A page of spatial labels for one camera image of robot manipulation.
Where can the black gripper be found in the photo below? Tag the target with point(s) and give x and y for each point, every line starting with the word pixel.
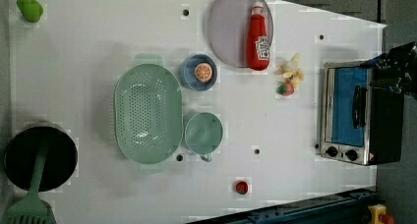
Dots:
pixel 395 71

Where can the red plush ketchup bottle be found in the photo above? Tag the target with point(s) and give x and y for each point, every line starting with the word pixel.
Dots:
pixel 257 49

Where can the round grey plate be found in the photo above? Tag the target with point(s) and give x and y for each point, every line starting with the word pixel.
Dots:
pixel 228 26

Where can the silver toaster oven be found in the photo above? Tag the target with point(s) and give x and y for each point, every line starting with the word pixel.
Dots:
pixel 360 124

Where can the large strawberry toy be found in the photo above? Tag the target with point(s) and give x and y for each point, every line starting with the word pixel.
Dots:
pixel 285 89

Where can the yellow red emergency button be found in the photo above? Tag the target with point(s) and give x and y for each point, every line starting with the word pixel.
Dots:
pixel 379 215

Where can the orange slice toy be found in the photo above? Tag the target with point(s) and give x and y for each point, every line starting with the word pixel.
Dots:
pixel 203 72

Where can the small red strawberry toy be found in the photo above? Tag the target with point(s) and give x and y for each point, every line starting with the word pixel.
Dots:
pixel 241 187

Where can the blue bowl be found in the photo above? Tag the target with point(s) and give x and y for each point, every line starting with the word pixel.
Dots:
pixel 188 73

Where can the green mug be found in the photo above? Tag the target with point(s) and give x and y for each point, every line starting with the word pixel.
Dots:
pixel 203 135

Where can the green perforated colander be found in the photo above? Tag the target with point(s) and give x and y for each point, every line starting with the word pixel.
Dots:
pixel 148 119

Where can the black cooking pot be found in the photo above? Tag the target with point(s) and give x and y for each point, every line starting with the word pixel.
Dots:
pixel 33 141

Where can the green slotted spatula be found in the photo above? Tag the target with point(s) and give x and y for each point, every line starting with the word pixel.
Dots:
pixel 30 209

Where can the blue aluminium frame rail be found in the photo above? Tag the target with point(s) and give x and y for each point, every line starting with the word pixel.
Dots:
pixel 342 208

